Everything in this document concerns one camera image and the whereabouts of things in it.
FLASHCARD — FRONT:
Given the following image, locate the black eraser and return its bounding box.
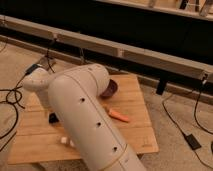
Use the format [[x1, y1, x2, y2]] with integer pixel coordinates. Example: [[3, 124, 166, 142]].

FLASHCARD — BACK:
[[49, 113, 59, 124]]

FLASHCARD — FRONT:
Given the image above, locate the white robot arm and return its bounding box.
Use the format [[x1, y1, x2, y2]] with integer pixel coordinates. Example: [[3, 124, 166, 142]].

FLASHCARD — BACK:
[[23, 64, 146, 171]]

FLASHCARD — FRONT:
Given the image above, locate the dark red bowl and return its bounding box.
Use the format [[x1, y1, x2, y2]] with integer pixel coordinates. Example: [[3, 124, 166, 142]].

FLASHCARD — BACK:
[[101, 80, 118, 98]]

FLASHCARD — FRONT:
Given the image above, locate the orange carrot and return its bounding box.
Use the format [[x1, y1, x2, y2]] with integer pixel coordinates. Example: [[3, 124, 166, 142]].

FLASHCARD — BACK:
[[105, 107, 130, 122]]

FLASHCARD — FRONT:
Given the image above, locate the white plastic bottle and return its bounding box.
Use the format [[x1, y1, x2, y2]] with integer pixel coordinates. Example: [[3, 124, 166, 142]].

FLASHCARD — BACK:
[[60, 137, 75, 147]]

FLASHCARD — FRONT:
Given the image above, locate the black power adapter left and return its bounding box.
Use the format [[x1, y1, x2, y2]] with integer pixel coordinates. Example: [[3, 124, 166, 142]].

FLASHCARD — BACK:
[[25, 64, 40, 75]]

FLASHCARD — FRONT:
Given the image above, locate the black power adapter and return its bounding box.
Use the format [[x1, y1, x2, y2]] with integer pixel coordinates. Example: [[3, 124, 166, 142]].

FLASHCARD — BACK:
[[185, 134, 201, 150], [25, 64, 40, 75]]

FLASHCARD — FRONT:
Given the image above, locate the black power adapter right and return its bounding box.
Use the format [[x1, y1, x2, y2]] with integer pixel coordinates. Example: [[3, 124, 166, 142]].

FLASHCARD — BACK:
[[185, 134, 201, 150]]

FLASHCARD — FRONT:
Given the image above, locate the black cable on floor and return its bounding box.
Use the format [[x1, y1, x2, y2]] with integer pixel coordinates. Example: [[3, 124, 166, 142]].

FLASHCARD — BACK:
[[0, 71, 34, 153]]

